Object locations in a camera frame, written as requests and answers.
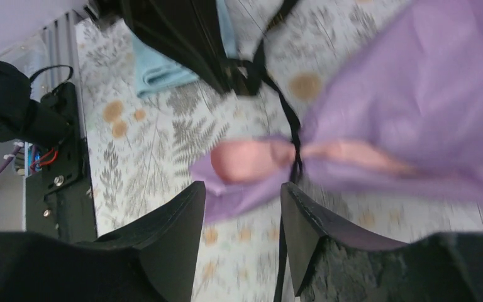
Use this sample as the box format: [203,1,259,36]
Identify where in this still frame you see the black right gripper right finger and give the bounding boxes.
[280,182,483,301]

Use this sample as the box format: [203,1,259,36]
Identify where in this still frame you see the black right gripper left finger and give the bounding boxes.
[0,181,206,301]

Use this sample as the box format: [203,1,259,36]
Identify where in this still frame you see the pink purple wrapping paper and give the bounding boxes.
[191,1,483,223]

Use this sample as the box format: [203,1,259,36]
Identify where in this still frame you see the black printed ribbon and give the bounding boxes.
[220,0,305,302]

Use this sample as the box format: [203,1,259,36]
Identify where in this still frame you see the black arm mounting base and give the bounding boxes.
[25,82,97,243]

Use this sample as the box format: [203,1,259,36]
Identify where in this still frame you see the floral patterned table mat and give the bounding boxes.
[76,1,483,301]

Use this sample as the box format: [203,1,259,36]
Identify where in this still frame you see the light blue towel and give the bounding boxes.
[131,0,238,98]

